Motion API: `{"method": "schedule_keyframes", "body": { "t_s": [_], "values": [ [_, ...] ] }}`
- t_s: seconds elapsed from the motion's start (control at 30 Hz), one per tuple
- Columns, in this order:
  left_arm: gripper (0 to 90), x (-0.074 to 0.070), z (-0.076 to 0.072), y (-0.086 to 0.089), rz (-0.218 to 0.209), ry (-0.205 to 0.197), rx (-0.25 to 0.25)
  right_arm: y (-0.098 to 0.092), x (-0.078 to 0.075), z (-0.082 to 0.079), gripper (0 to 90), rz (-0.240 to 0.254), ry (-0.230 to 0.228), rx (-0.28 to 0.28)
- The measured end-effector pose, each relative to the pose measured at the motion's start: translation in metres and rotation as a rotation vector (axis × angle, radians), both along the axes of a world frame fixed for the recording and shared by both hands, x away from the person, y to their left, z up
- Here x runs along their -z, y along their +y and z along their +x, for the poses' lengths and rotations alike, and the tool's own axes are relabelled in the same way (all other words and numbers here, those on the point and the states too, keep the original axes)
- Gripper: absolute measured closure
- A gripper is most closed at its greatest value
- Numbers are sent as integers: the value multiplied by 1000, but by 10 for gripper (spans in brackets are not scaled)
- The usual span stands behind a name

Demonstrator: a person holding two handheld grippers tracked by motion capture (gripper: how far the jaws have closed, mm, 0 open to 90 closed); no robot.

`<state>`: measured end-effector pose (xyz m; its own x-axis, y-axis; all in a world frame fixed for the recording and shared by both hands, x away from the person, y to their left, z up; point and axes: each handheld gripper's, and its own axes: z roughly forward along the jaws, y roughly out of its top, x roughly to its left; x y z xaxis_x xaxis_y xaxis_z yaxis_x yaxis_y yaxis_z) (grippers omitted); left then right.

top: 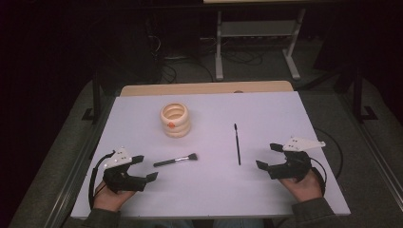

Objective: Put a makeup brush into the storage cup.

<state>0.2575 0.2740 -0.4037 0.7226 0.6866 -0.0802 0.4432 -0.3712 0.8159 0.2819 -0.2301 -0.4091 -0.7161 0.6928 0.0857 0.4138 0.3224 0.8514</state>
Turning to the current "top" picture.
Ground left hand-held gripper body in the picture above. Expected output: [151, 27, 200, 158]
[103, 146, 148, 195]

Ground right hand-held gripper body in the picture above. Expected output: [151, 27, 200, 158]
[267, 136, 326, 183]

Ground black makeup brush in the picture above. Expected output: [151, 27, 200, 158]
[153, 152, 199, 168]

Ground cream ribbed holder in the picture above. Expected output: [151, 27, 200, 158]
[159, 102, 192, 139]

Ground person's left hand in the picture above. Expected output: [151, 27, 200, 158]
[92, 180, 137, 213]

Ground person's right hand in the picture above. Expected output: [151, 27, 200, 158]
[278, 169, 323, 203]

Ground white board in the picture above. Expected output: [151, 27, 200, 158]
[69, 90, 352, 219]

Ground black metal stand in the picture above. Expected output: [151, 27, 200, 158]
[351, 66, 380, 125]
[81, 69, 106, 125]

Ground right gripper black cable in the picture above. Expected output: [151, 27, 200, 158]
[309, 157, 328, 197]

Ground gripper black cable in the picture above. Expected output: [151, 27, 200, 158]
[309, 157, 328, 197]
[87, 149, 116, 210]

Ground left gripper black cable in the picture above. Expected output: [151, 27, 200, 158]
[87, 149, 116, 210]

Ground thin black cable loop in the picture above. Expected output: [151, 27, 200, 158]
[313, 126, 344, 181]

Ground grey metal rail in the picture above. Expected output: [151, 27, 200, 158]
[336, 94, 403, 203]
[43, 96, 112, 228]

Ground tangle of black cables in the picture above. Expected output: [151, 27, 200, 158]
[144, 17, 265, 84]

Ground grey metal desk frame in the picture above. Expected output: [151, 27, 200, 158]
[202, 0, 403, 82]

